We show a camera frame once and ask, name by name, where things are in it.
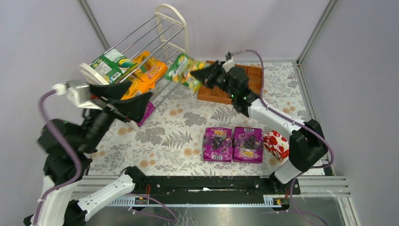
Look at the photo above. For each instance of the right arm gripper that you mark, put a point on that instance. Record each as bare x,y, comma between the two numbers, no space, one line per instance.
221,74

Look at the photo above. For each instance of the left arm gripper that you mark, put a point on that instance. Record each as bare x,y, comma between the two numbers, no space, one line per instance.
106,103

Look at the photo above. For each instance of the green yellow candy bag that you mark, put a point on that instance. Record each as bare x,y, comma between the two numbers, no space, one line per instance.
180,71

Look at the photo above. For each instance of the green candy bag white label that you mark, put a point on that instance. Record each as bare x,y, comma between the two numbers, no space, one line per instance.
111,66

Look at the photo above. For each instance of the orange mango candy bag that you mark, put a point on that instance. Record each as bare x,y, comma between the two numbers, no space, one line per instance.
148,69

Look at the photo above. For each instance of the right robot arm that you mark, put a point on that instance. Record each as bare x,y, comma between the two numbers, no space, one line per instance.
305,138

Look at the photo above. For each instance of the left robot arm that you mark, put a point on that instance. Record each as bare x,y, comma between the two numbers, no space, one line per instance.
67,145

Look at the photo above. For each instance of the purple candy bag under rack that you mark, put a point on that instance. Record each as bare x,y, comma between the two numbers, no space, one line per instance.
149,110

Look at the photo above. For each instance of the purple grape candy bag left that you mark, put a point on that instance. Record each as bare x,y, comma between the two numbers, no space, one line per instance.
217,144

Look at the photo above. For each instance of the purple grape candy bag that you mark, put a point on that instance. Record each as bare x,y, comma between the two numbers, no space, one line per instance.
217,144
247,145

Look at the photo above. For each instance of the purple grape candy bag right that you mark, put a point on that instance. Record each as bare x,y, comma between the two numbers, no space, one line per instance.
247,145

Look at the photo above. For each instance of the white metal shoe rack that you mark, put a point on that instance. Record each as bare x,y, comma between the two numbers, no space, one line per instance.
164,30

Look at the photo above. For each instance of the wooden compartment tray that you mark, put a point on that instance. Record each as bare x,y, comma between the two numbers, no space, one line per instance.
216,95

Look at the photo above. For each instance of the red poppy folded cloth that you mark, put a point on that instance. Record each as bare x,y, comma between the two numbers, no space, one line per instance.
276,144

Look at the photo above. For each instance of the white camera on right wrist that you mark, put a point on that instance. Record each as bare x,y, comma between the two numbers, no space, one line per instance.
229,63

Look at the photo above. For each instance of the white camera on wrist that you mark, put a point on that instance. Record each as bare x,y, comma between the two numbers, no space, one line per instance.
229,63
78,92

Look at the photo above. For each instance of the white camera on left wrist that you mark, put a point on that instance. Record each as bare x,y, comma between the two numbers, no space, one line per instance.
78,92

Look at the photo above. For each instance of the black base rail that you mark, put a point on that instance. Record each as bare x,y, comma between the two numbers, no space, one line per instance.
213,189

